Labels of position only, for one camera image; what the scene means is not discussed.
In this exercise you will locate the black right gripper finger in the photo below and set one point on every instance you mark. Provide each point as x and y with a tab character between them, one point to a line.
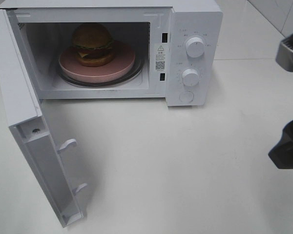
282	153

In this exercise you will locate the round white door button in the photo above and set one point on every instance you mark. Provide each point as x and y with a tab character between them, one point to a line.
186	97

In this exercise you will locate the white microwave oven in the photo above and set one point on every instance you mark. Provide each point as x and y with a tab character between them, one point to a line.
33	35

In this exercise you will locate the pink round plate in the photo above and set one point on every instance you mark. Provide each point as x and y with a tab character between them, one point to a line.
118	67

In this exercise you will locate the burger with lettuce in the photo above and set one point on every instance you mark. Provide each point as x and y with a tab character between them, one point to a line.
93	45

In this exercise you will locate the white lower timer knob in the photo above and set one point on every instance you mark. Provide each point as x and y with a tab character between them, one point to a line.
190	77

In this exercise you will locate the white upper microwave knob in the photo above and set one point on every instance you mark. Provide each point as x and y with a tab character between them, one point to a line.
195	46

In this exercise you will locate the white warning label sticker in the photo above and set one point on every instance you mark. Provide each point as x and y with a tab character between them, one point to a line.
160	57

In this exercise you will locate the glass microwave turntable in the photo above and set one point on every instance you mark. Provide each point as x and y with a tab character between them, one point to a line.
134	71

